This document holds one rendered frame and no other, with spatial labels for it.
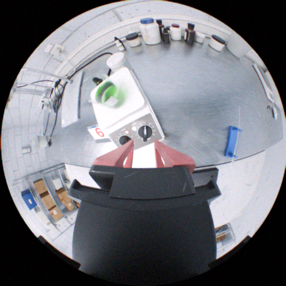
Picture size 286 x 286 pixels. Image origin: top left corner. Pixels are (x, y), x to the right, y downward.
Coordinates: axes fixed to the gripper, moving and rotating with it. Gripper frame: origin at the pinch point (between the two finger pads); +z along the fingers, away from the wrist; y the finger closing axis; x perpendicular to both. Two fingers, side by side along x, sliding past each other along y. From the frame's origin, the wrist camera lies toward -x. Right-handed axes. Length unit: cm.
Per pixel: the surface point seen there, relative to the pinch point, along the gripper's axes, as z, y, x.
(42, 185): -4, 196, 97
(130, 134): 7.3, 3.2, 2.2
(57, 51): 25, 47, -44
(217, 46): 21, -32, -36
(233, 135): 4.8, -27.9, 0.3
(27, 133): 46, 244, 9
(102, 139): 13.3, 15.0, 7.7
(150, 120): 7.3, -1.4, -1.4
